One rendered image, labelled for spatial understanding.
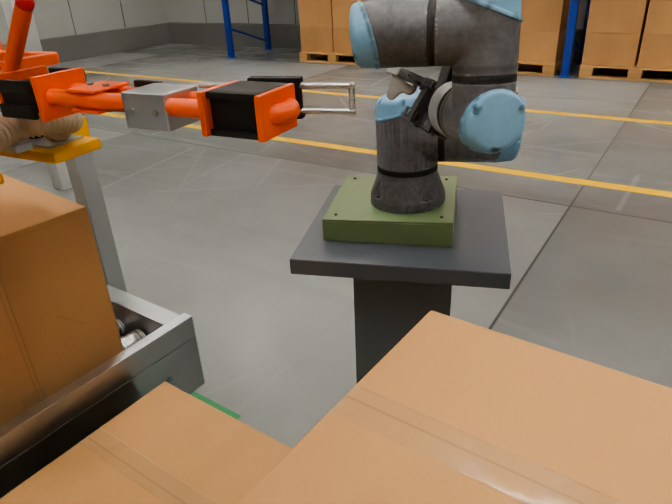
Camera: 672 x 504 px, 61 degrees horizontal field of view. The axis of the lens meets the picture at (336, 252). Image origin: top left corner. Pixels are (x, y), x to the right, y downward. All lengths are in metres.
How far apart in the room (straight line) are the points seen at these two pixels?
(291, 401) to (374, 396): 1.43
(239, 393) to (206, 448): 0.96
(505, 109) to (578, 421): 0.42
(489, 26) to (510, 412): 0.49
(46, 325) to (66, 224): 0.21
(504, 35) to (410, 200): 0.64
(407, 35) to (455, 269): 0.61
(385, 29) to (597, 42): 6.92
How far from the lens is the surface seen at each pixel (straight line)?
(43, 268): 1.23
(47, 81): 0.87
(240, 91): 0.65
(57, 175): 4.47
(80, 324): 1.32
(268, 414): 2.02
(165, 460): 1.18
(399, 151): 1.36
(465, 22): 0.82
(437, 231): 1.35
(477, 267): 1.29
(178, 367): 1.46
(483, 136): 0.83
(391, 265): 1.28
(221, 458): 1.15
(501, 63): 0.83
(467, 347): 0.71
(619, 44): 7.67
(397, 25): 0.83
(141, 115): 0.75
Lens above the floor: 1.36
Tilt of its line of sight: 27 degrees down
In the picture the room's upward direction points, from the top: 3 degrees counter-clockwise
